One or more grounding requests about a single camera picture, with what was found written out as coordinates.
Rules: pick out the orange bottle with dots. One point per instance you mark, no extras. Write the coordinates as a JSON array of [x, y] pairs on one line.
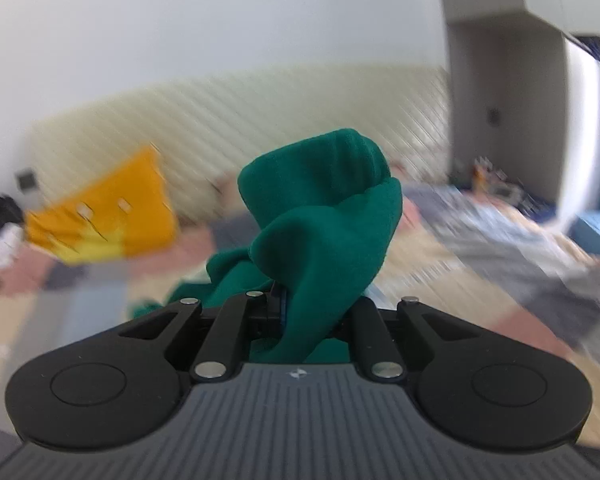
[[479, 177]]

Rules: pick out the white small device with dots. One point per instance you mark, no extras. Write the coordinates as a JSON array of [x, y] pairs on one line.
[[507, 192]]

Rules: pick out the blue upholstered seat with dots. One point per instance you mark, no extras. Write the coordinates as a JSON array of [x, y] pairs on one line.
[[597, 232]]

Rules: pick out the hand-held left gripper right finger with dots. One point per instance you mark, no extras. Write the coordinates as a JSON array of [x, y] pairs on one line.
[[375, 340]]

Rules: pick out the dark wall socket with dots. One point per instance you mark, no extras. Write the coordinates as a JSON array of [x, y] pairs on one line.
[[27, 180]]

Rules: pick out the yellow crown pillow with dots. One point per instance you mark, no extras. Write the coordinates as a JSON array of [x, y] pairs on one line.
[[105, 215]]

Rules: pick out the green printed sweatshirt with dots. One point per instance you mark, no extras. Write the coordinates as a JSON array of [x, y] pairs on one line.
[[320, 240]]

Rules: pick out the cream quilted headboard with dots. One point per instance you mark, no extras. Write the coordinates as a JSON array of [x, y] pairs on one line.
[[260, 125]]

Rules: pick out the blue tray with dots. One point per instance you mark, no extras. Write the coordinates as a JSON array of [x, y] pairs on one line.
[[537, 207]]

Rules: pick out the patchwork checked quilt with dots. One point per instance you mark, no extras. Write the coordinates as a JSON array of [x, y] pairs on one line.
[[480, 260]]

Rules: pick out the blue cloth bundle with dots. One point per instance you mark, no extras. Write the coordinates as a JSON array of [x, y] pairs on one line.
[[590, 46]]

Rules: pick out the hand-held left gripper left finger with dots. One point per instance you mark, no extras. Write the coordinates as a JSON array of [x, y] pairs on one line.
[[230, 335]]

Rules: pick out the grey wardrobe unit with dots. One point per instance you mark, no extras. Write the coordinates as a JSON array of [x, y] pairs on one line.
[[520, 60]]

